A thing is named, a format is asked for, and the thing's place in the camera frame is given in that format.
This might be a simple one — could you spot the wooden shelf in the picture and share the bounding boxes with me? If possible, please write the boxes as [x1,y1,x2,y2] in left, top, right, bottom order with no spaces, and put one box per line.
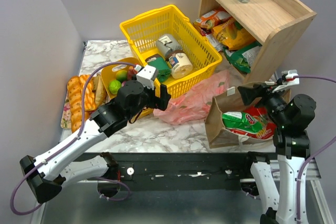
[199,0,317,83]

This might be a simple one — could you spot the brown burlap tote bag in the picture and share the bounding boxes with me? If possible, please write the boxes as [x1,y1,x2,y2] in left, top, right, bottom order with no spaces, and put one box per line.
[205,87,275,150]

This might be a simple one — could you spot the pink plastic grocery bag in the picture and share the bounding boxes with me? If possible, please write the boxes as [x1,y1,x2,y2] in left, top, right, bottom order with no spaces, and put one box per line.
[153,70,229,125]

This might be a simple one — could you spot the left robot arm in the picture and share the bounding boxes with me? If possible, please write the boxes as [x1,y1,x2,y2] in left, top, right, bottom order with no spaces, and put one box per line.
[20,79,171,204]

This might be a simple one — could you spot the large yellow shopping basket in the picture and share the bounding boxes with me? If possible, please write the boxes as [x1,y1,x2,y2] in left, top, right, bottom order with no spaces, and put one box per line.
[120,5,223,98]

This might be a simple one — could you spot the braided toy bread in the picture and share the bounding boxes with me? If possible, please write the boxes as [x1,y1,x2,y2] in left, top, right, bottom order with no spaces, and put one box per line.
[79,74,96,111]

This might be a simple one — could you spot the green toilet paper roll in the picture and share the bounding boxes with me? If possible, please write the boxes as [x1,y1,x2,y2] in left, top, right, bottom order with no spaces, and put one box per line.
[145,54,171,83]

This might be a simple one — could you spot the toy mango green yellow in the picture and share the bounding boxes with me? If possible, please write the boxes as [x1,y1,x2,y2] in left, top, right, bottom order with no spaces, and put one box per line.
[115,70,128,83]

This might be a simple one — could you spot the silver snack packet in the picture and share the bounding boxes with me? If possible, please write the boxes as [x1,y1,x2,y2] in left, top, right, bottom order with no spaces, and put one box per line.
[200,28,223,52]

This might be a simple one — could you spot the toy bread slice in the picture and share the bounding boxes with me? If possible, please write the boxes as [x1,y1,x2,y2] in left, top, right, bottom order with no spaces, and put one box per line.
[93,74,107,106]

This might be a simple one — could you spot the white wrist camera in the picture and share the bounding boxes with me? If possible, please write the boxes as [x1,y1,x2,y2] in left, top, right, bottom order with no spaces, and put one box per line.
[265,70,300,93]
[136,65,158,90]

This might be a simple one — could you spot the long toy baguette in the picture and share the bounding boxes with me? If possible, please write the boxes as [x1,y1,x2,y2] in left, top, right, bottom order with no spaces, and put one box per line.
[67,76,82,133]

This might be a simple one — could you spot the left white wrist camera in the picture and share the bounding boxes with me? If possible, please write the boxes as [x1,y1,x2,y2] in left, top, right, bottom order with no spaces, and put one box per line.
[136,65,158,90]

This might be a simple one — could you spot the toy green cabbage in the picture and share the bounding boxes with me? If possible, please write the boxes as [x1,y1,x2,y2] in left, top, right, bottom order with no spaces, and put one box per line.
[108,80,122,95]

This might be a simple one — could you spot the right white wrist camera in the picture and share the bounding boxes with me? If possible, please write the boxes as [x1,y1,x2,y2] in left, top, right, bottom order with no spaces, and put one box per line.
[265,70,300,93]

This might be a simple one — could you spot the green Chuba chips bag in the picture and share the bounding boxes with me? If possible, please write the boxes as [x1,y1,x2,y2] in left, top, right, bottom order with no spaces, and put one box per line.
[222,112,265,133]

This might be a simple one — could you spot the small yellow plastic bin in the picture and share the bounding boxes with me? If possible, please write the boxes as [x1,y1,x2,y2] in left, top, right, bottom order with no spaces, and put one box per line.
[101,57,155,120]

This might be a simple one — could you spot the green snack bag lower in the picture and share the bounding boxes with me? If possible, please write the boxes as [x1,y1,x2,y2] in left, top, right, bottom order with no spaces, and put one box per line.
[223,41,262,74]

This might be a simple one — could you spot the red snack bag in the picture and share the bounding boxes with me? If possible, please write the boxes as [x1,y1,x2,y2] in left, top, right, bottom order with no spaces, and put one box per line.
[230,106,276,140]

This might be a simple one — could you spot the orange snack packet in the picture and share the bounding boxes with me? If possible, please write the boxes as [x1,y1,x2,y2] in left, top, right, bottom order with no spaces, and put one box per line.
[193,8,232,30]

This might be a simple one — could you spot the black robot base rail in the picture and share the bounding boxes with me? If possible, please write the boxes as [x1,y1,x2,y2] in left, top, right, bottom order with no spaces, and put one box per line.
[54,152,289,190]

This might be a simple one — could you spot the yellow snack bag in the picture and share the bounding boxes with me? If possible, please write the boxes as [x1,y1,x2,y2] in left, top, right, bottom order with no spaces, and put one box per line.
[212,17,256,51]

